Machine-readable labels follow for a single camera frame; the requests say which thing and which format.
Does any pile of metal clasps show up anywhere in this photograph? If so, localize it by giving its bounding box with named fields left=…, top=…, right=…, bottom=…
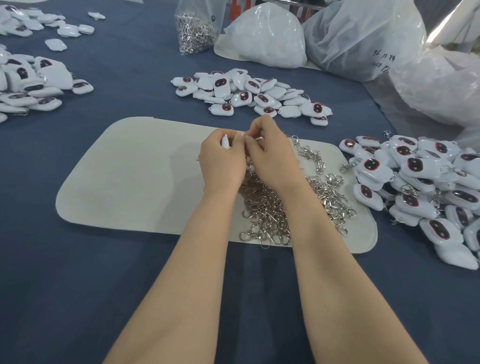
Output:
left=238, top=135, right=358, bottom=249

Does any person's left forearm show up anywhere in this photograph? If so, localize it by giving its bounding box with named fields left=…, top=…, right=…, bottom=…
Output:
left=103, top=195, right=237, bottom=364

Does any clear bag of metal clasps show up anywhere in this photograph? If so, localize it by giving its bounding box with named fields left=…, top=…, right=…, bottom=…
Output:
left=174, top=0, right=228, bottom=56

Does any crumpled clear plastic bag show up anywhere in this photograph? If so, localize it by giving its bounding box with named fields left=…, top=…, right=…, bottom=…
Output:
left=390, top=46, right=480, bottom=147

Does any person's right hand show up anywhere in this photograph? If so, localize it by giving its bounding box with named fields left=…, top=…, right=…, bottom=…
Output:
left=243, top=114, right=307, bottom=200

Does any white plastic sheet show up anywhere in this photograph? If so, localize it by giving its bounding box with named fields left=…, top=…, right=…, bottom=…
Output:
left=427, top=0, right=480, bottom=45

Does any round white plastic bag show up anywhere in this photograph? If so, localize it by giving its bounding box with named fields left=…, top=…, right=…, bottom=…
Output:
left=213, top=1, right=309, bottom=69

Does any person's left hand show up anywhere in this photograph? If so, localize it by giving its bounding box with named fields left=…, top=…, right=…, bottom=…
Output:
left=198, top=129, right=249, bottom=202

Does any pile of finished fobs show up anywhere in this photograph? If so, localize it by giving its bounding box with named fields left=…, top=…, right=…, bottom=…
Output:
left=338, top=133, right=480, bottom=271

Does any person's right forearm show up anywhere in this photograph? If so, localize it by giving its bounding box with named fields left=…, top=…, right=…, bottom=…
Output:
left=283, top=190, right=430, bottom=364

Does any large translucent plastic bag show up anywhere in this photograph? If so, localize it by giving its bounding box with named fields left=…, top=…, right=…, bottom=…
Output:
left=303, top=0, right=427, bottom=83

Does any cream felt work mat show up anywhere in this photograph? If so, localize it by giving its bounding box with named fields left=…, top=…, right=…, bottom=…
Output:
left=55, top=116, right=379, bottom=255

